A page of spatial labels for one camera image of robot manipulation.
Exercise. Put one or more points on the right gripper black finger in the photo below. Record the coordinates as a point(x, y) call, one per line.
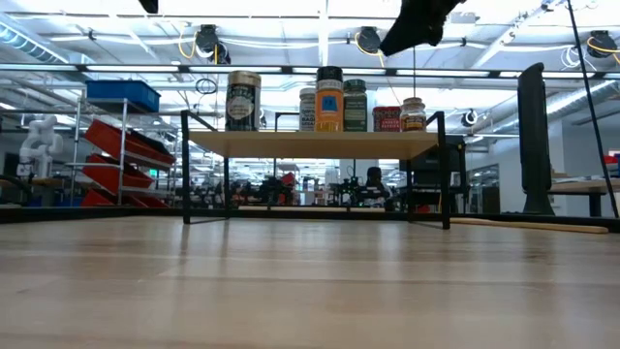
point(416, 24)

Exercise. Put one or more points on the red-lidded spice jar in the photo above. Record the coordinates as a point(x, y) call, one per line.
point(386, 119)

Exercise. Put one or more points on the green-lid spice jar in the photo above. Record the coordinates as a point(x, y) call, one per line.
point(355, 109)

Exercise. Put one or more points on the orange spice bottle black lid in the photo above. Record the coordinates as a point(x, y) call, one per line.
point(329, 104)

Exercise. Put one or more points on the tall dark jar gold lid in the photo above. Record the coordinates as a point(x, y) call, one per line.
point(242, 102)

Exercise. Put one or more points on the white-lid spice jar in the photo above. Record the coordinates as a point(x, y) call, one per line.
point(307, 111)

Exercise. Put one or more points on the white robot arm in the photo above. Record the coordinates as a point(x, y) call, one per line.
point(41, 145)

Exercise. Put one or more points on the blue plastic bin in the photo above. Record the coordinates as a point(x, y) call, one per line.
point(123, 94)

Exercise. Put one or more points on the red plastic bin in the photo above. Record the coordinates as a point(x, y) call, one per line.
point(116, 140)
point(97, 199)
point(111, 174)

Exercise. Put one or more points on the metal storage rack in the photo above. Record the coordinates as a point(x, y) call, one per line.
point(123, 145)

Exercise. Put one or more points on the person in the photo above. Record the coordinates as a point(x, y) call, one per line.
point(375, 184)

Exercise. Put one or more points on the black monitor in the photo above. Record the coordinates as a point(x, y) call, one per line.
point(534, 140)

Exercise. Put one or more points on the thin black slanted pole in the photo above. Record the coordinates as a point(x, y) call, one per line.
point(592, 104)

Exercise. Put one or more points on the wooden workbench black legs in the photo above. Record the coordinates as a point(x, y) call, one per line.
point(581, 186)

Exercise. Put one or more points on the wooden slotted spoon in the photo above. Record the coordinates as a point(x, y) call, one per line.
point(533, 226)

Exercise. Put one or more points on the wooden shelf black metal frame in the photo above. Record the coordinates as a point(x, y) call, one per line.
point(315, 144)

